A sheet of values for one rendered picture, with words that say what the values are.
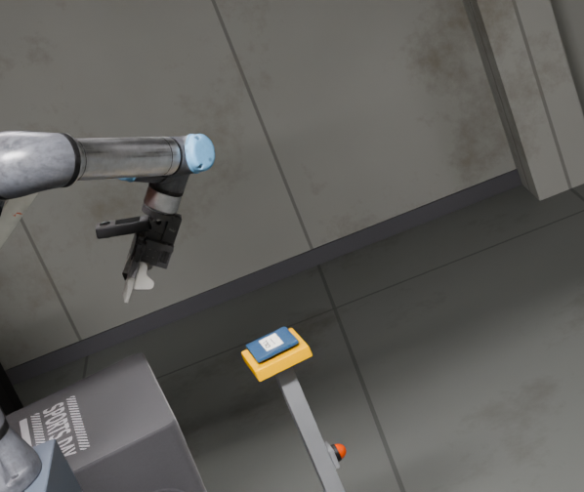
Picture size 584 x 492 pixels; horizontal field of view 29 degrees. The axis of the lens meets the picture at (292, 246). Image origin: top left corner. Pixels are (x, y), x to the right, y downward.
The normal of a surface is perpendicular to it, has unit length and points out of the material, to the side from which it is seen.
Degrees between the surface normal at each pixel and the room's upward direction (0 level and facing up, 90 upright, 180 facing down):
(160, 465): 94
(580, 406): 0
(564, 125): 90
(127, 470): 90
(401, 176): 90
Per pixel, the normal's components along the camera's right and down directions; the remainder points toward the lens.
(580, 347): -0.35, -0.87
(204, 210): 0.11, 0.33
